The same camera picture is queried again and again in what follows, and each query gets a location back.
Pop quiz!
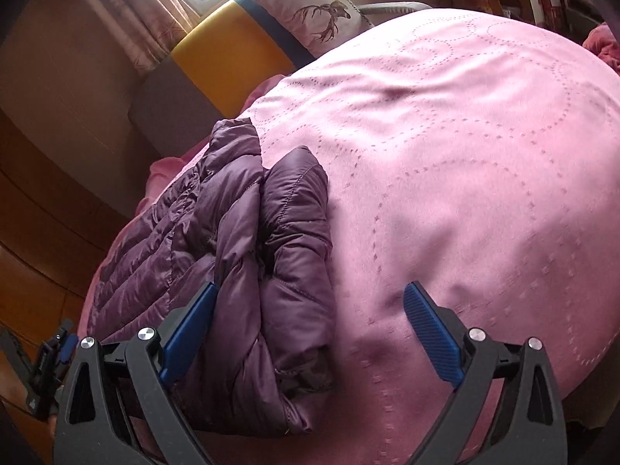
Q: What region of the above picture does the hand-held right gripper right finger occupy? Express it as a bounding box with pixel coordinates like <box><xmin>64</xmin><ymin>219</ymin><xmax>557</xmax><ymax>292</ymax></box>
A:
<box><xmin>403</xmin><ymin>280</ymin><xmax>568</xmax><ymax>465</ymax></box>

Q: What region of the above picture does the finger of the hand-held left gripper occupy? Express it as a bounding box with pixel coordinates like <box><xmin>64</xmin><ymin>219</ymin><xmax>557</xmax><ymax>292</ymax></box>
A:
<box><xmin>54</xmin><ymin>319</ymin><xmax>81</xmax><ymax>379</ymax></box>

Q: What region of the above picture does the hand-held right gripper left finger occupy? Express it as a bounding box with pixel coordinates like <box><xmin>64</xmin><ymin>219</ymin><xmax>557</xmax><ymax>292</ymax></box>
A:
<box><xmin>52</xmin><ymin>281</ymin><xmax>220</xmax><ymax>465</ymax></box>

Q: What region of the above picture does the purple puffer jacket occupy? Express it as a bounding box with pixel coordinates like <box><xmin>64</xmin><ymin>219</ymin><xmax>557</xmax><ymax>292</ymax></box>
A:
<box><xmin>90</xmin><ymin>119</ymin><xmax>338</xmax><ymax>449</ymax></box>

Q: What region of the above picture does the pink quilted bedspread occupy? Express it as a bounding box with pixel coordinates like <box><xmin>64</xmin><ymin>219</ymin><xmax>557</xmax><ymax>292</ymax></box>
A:
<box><xmin>80</xmin><ymin>7</ymin><xmax>620</xmax><ymax>465</ymax></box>

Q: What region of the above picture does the yellow grey blue headboard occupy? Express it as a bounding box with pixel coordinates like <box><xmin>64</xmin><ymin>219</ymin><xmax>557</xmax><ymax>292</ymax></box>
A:
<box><xmin>128</xmin><ymin>0</ymin><xmax>315</xmax><ymax>175</ymax></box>

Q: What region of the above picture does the pink patterned curtain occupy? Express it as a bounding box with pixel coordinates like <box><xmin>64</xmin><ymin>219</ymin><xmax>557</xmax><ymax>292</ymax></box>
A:
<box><xmin>63</xmin><ymin>0</ymin><xmax>202</xmax><ymax>76</ymax></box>

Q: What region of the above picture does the grey metal tube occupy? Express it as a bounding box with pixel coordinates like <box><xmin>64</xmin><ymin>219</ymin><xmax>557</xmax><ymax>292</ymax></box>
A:
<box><xmin>358</xmin><ymin>1</ymin><xmax>434</xmax><ymax>27</ymax></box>

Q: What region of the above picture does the pink cloth pile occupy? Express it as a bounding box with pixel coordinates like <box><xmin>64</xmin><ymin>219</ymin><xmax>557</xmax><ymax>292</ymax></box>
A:
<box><xmin>581</xmin><ymin>24</ymin><xmax>620</xmax><ymax>78</ymax></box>

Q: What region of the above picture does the deer print pillow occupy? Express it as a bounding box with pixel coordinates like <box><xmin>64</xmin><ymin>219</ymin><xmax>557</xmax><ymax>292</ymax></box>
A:
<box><xmin>249</xmin><ymin>0</ymin><xmax>376</xmax><ymax>59</ymax></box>

